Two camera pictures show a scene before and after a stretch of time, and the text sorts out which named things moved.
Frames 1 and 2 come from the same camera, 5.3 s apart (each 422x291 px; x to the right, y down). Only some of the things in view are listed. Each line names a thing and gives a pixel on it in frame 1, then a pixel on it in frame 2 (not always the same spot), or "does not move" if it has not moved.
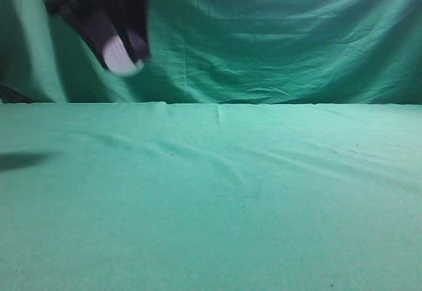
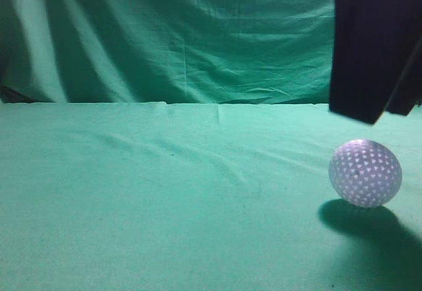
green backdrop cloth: [227, 39] does not move
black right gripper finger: [132, 0] -> [409, 92]
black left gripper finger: [91, 1] -> [376, 26]
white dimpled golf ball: [118, 59] -> [365, 173]
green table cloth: [148, 196] does not move
